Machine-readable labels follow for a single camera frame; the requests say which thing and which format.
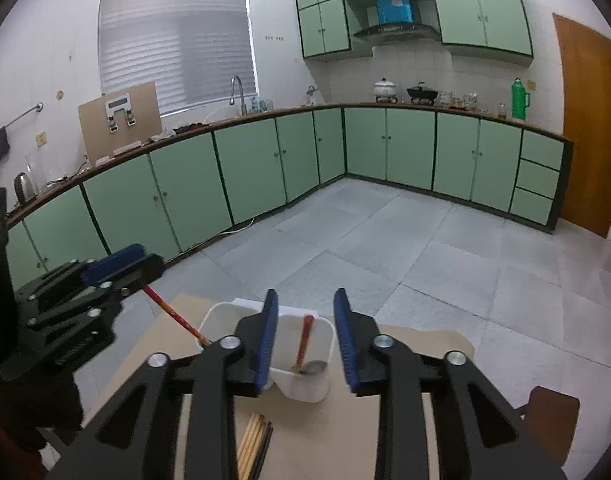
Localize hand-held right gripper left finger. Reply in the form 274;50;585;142
48;288;281;480

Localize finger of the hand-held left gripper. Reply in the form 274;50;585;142
14;243;148;302
26;254;165;346

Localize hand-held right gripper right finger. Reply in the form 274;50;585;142
333;287;569;480

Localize white cable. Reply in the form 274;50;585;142
220;216;257;237

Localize metal electric kettle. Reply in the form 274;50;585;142
14;171;39;204

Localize grey window blind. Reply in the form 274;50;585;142
98;0;261;117

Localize brown cardboard board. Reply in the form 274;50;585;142
78;81;163;164

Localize group of glass cups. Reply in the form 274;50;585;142
438;90;487;111

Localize brown wooden door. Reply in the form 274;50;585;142
552;12;611;241

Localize white mounting bracket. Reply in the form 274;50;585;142
104;95;137;134

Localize black range hood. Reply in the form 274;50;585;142
353;22;442;44

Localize green wall cabinets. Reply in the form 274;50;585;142
293;0;535;67

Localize metal towel rail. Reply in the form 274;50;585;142
2;102;44;132

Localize wooden chopstick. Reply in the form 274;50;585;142
236;412;260;480
242;414;267;480

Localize black wok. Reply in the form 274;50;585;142
406;82;439;104

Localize brown wooden chair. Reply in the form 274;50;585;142
514;385;581;462

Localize green base cabinets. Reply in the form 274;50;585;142
4;105;574;293

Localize crumpled cloth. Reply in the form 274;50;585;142
144;120;210;144

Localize green thermos flask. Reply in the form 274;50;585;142
510;78;531;121

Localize white cooking pot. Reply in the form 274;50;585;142
373;78;399;101

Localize white two-compartment utensil holder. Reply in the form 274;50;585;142
198;298;335;404

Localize brown countertop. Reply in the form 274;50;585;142
4;101;574;229

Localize metal faucet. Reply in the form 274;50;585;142
230;75;249;116

